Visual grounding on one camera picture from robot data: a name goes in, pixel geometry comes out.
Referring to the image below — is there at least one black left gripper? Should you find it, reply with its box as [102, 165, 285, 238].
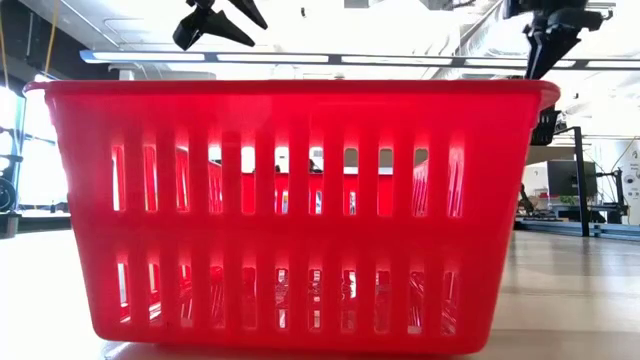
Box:
[172, 0, 269, 51]

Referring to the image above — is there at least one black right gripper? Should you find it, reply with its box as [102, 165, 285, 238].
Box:
[503, 0, 615, 80]

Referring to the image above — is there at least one black slotted plastic basket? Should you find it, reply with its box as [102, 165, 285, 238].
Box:
[529, 105, 562, 147]

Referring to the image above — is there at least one red slotted plastic basket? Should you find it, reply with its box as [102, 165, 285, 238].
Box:
[22, 79, 561, 356]

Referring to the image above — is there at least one black computer monitor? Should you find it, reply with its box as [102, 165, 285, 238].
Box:
[546, 158, 599, 199]

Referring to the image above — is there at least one wooden shelf black metal frame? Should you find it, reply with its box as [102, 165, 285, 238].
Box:
[522, 124, 592, 239]

